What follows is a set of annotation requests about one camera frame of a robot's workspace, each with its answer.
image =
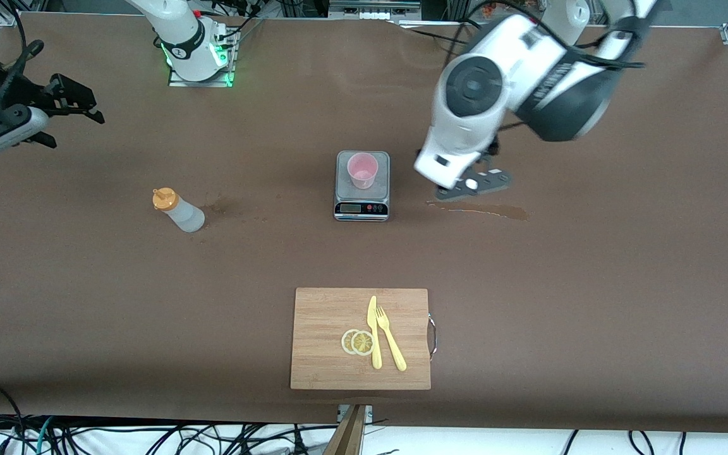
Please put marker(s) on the yellow plastic knife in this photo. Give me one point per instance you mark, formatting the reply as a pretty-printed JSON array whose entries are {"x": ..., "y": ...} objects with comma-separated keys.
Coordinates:
[{"x": 372, "y": 316}]

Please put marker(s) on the wooden cutting board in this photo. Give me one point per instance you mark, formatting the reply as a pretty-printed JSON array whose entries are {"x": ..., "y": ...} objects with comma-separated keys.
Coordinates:
[{"x": 320, "y": 354}]

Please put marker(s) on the pink plastic cup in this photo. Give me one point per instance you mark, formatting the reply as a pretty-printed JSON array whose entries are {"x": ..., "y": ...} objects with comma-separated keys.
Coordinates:
[{"x": 363, "y": 170}]

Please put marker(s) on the yellow plastic fork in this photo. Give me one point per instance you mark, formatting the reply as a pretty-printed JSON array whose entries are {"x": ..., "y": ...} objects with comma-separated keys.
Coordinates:
[{"x": 392, "y": 344}]

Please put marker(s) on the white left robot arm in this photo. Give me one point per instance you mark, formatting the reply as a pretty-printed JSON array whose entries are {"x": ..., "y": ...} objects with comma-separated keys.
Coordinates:
[{"x": 465, "y": 133}]

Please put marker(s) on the silver digital kitchen scale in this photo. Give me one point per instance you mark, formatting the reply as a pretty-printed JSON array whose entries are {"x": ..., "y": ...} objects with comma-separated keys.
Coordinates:
[{"x": 342, "y": 183}]

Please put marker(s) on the small metal bracket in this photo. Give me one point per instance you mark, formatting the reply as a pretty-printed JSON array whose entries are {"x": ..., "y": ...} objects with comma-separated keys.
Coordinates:
[{"x": 369, "y": 412}]

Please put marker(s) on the wooden post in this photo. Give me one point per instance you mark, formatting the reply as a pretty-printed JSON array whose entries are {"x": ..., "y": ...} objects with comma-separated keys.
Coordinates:
[{"x": 348, "y": 436}]

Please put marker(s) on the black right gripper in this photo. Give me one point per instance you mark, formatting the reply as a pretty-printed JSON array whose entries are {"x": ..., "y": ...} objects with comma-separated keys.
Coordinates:
[{"x": 28, "y": 96}]

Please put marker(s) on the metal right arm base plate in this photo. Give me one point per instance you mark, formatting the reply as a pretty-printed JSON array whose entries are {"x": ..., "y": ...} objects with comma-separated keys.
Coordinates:
[{"x": 177, "y": 81}]

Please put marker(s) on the clear sauce bottle orange cap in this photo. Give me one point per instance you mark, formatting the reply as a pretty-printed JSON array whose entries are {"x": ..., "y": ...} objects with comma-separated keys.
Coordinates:
[{"x": 184, "y": 215}]

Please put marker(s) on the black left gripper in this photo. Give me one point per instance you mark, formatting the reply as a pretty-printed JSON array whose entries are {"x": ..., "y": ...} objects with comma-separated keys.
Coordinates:
[{"x": 493, "y": 148}]

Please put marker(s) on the lemon slice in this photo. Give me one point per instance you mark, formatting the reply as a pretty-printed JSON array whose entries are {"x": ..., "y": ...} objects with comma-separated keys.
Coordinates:
[
  {"x": 345, "y": 342},
  {"x": 362, "y": 343}
]

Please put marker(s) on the white power strip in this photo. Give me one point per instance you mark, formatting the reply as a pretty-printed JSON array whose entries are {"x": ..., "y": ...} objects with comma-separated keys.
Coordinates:
[{"x": 373, "y": 14}]

